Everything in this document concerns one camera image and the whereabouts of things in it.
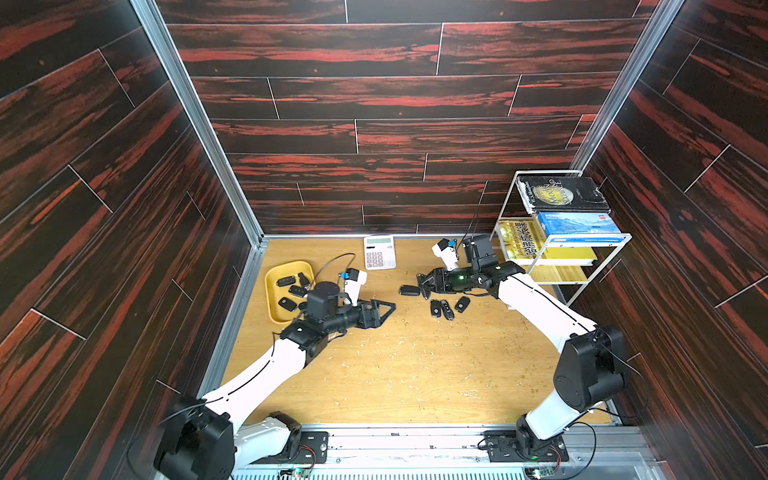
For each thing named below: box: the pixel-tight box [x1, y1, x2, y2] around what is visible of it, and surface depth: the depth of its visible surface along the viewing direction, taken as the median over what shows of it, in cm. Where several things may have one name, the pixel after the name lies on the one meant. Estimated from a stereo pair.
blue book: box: [538, 212, 621, 236], surface depth 78 cm
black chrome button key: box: [440, 299, 455, 321], surface depth 100 cm
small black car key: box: [454, 296, 471, 313], surface depth 101 cm
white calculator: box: [364, 235, 396, 271], surface depth 116 cm
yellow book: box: [542, 247, 598, 261], surface depth 91 cm
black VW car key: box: [430, 300, 442, 318], surface depth 101 cm
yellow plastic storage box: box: [265, 260, 315, 325], surface depth 107 cm
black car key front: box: [276, 276, 296, 287], surface depth 107 cm
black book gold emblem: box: [516, 176, 611, 213], surface depth 85 cm
